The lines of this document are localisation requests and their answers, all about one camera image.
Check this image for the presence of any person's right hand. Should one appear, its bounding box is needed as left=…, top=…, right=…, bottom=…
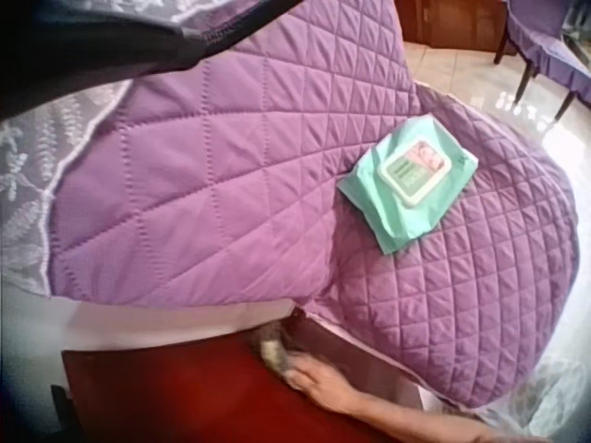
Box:
left=288, top=353, right=360, bottom=415

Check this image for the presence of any grey cleaning cloth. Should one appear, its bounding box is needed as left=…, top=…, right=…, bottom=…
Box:
left=259, top=322, right=297, bottom=376

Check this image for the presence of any white sofa lining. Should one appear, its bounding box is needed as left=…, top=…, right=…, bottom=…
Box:
left=58, top=295, right=299, bottom=353

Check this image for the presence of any purple small-quilted sofa cover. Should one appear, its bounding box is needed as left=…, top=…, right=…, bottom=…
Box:
left=302, top=90, right=581, bottom=411

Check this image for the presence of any teal wet wipes packet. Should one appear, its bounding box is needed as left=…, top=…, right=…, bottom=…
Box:
left=335, top=114, right=479, bottom=255

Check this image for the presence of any purple large-quilted sofa cover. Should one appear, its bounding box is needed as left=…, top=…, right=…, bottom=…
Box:
left=45, top=0, right=422, bottom=316

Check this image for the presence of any white lace cloth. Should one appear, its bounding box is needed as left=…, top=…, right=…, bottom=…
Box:
left=0, top=0, right=259, bottom=296

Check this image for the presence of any brown wooden cabinet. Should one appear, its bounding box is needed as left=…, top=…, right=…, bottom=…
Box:
left=397, top=0, right=508, bottom=50

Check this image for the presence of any dark grey zippered fabric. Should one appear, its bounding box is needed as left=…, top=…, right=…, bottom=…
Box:
left=0, top=0, right=311, bottom=122

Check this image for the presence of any wooden chair with purple cover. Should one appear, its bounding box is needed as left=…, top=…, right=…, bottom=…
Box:
left=492, top=0, right=591, bottom=122

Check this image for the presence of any brown wooden sofa frame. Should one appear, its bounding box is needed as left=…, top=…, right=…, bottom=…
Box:
left=60, top=309, right=424, bottom=443

